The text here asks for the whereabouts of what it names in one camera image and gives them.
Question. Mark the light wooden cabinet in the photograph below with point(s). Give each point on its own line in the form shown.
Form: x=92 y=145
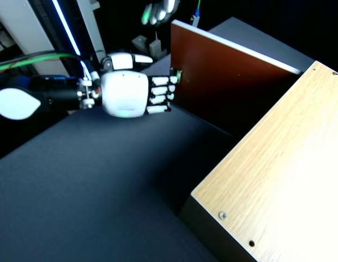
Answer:
x=267 y=163

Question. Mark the white column with blue light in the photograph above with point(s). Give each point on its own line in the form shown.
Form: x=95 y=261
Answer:
x=30 y=32

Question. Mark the white adapter box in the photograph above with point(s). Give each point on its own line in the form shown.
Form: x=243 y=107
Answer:
x=195 y=21

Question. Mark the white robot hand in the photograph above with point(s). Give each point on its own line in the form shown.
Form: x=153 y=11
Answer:
x=122 y=92
x=158 y=12

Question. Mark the grey table cloth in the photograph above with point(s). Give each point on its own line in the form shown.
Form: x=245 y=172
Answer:
x=90 y=177

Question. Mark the grey block with spike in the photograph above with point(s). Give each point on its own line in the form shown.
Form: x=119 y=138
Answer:
x=156 y=47

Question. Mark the grey angled bracket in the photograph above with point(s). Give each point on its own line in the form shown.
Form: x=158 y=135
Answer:
x=139 y=43

